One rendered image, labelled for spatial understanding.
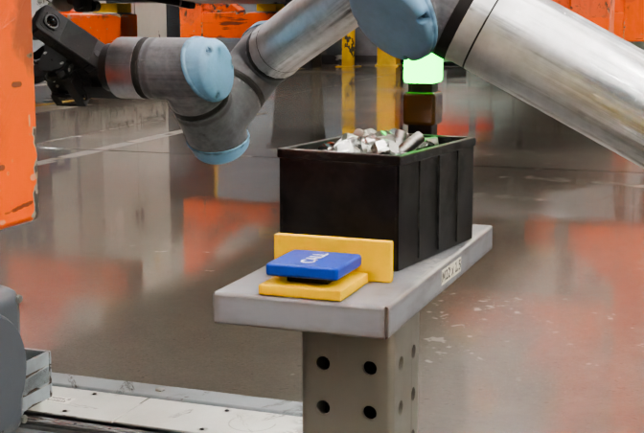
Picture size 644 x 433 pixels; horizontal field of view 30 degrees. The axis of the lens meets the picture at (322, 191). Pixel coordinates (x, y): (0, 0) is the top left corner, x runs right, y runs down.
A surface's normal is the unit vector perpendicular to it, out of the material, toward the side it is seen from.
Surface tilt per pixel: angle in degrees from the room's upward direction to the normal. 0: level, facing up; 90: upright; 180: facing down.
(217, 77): 86
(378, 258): 90
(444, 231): 90
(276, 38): 101
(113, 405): 0
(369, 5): 126
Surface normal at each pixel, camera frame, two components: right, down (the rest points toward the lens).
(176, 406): 0.00, -0.99
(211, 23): -0.35, 0.14
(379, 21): -0.60, 0.66
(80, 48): 0.65, -0.25
